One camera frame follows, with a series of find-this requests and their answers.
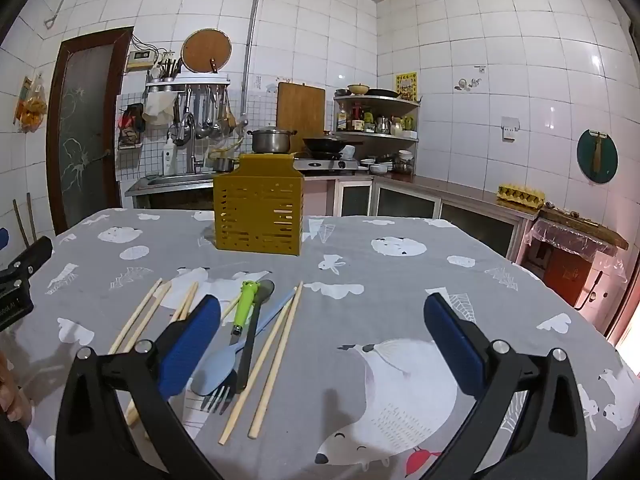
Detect yellow egg carton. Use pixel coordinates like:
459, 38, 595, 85
496, 184, 545, 208

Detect green round board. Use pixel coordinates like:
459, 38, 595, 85
576, 129, 619, 182

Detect brown frosted glass door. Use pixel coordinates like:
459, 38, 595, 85
46, 27, 135, 235

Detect red cabinet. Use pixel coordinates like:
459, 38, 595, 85
542, 247, 601, 311

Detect corner shelf with bottles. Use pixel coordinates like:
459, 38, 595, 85
332, 82, 421, 148

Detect black wok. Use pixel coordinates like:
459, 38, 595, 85
301, 136, 363, 157

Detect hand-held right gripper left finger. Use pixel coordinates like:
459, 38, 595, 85
54, 294, 223, 480

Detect white dish soap bottle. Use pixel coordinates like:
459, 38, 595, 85
161, 137, 177, 177

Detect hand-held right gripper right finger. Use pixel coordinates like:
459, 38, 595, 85
422, 292, 588, 480

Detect metal faucet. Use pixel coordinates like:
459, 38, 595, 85
172, 112, 203, 173

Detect wire basket with red items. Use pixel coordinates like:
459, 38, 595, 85
117, 104, 146, 151

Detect grey spoon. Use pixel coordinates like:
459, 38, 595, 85
235, 279, 276, 394

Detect person's left hand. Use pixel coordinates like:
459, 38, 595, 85
0, 350, 32, 427

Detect plastic covered wooden board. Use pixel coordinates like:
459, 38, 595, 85
530, 207, 630, 271

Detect steel gas stove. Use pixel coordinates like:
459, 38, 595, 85
292, 156, 360, 176

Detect metal utensil rack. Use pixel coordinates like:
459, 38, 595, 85
145, 77, 232, 93

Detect kitchen counter cabinet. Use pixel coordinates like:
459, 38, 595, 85
305, 172, 538, 261

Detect steel sink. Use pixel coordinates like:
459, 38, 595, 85
125, 172, 218, 196

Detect black fork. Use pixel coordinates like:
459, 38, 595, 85
200, 371, 239, 416

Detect white hanging cloth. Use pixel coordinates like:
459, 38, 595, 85
142, 91, 177, 126

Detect hanging plastic bag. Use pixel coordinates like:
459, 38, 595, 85
14, 75, 48, 133

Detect stack of white bowls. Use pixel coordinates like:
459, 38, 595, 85
359, 157, 396, 176

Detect hanging metal ladles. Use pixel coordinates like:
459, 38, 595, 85
175, 87, 237, 141

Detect wall hooks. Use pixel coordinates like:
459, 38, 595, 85
454, 64, 488, 93

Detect grey animal print tablecloth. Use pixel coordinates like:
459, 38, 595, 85
10, 207, 640, 480

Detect light blue spoon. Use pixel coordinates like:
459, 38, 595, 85
190, 287, 297, 397

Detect yellow slotted utensil holder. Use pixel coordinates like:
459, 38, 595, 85
212, 154, 305, 256

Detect rectangular wooden cutting board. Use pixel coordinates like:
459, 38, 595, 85
276, 81, 327, 140

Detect wooden sticks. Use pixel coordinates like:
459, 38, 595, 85
12, 192, 38, 251

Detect white wall control box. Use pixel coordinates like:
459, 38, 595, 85
125, 50, 156, 72

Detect steel cooking pot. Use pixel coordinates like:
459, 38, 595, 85
247, 127, 298, 155

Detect round wooden board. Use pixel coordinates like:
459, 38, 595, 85
181, 29, 232, 75

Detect yellow wall poster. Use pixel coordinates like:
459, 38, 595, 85
395, 71, 419, 103

